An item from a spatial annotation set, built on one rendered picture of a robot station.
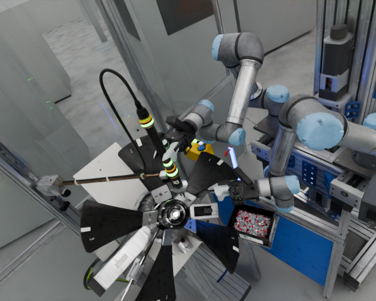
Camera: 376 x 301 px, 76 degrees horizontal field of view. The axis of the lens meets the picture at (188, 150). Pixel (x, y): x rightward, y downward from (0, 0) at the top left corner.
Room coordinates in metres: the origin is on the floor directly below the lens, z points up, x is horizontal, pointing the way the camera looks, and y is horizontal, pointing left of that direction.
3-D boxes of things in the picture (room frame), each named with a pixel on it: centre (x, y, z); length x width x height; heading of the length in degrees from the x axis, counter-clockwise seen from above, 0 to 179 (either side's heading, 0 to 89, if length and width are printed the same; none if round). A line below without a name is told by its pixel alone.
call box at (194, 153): (1.14, -0.06, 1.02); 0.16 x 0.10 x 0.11; 32
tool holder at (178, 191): (0.70, 0.10, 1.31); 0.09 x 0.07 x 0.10; 67
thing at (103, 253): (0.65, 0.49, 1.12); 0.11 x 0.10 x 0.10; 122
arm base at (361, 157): (0.62, -0.76, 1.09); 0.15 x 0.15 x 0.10
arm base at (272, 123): (1.08, -0.58, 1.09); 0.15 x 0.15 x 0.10
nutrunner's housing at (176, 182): (0.70, 0.09, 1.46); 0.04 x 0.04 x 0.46
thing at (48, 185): (0.94, 0.67, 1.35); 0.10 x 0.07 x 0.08; 67
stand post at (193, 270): (0.71, 0.26, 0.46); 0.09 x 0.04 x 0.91; 122
